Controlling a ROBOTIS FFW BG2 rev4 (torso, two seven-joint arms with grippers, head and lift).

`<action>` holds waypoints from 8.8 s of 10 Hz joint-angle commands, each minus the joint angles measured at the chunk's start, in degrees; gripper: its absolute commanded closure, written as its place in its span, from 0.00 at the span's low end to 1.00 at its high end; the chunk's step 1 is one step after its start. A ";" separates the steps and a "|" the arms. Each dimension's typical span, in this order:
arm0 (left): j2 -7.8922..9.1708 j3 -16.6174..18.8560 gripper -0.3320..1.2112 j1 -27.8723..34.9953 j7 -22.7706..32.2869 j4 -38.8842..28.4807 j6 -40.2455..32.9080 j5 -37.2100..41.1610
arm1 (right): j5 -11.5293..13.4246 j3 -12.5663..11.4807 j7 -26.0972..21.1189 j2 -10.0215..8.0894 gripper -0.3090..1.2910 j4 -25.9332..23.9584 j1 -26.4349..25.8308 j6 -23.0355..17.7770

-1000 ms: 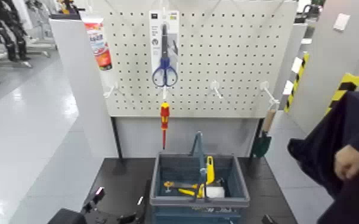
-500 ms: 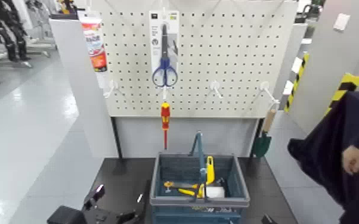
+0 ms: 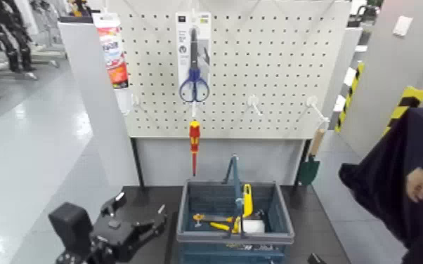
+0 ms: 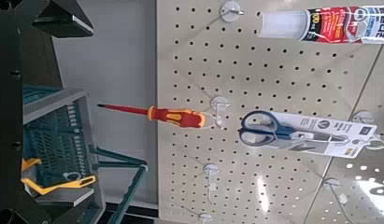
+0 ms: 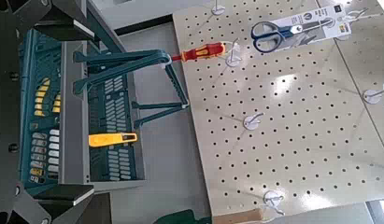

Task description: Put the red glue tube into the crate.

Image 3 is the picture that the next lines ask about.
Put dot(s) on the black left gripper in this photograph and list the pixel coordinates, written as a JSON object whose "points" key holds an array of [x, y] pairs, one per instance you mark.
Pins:
{"points": [[117, 237]]}

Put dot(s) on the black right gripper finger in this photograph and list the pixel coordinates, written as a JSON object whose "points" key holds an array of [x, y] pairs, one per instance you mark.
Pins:
{"points": [[315, 260]]}

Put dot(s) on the red white glue tube package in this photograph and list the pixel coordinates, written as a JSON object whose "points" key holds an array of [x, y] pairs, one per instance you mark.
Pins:
{"points": [[113, 55]]}

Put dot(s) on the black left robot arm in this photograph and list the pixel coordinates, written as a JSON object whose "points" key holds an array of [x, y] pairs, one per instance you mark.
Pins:
{"points": [[69, 225]]}

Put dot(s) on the teal folding crate grey rim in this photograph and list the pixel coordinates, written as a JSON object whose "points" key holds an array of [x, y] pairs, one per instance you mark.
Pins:
{"points": [[233, 237]]}

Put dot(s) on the person's bare hand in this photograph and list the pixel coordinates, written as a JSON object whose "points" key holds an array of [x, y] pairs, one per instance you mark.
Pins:
{"points": [[420, 184]]}

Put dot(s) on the black pegboard stand leg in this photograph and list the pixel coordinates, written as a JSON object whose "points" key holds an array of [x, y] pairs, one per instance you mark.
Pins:
{"points": [[136, 158], [306, 147]]}

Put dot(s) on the low grey backing panel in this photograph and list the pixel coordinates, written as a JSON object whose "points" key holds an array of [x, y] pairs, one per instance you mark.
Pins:
{"points": [[167, 162]]}

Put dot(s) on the yellow grey hand tool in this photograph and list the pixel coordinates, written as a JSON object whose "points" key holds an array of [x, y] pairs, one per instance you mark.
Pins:
{"points": [[198, 217]]}

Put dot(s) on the small white box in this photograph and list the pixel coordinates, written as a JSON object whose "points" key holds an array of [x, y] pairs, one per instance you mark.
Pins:
{"points": [[253, 225]]}

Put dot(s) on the tall grey partition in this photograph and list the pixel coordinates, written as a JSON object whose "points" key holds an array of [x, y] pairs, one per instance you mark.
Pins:
{"points": [[97, 129]]}

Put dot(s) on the red yellow screwdriver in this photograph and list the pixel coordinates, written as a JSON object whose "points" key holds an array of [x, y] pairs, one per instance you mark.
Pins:
{"points": [[194, 136]]}

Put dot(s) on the person in navy clothing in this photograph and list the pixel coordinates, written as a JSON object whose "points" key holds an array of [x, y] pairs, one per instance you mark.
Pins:
{"points": [[381, 184]]}

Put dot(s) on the white plastic pegboard hook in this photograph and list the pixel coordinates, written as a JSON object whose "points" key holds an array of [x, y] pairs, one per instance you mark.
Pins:
{"points": [[312, 100], [136, 100], [194, 110], [253, 100], [104, 9]]}

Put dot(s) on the white paper label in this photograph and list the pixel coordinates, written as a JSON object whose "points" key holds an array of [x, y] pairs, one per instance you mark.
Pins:
{"points": [[349, 76], [340, 103]]}

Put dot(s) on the narrow yellow black hazard strip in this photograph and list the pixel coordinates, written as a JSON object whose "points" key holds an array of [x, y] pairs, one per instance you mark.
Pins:
{"points": [[349, 97]]}

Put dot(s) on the blue scissors on card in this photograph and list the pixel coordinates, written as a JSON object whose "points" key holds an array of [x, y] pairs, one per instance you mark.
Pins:
{"points": [[194, 48]]}

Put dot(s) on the wide yellow black hazard strip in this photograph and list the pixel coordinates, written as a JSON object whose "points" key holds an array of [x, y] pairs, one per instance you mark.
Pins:
{"points": [[409, 99]]}

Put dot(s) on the beige pegboard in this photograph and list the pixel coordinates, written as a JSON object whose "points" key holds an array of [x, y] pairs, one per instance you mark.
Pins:
{"points": [[270, 55]]}

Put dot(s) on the yellow black background object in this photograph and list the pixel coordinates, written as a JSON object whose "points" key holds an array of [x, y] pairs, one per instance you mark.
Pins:
{"points": [[77, 7]]}

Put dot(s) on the black humanoid robot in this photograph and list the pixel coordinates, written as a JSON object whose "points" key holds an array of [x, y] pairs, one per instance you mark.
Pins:
{"points": [[1, 29]]}

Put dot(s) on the black background chair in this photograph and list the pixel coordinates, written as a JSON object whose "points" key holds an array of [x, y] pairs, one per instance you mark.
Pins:
{"points": [[362, 11]]}

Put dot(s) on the white wall switch plate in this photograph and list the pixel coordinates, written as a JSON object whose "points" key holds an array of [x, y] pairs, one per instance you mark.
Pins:
{"points": [[402, 25]]}

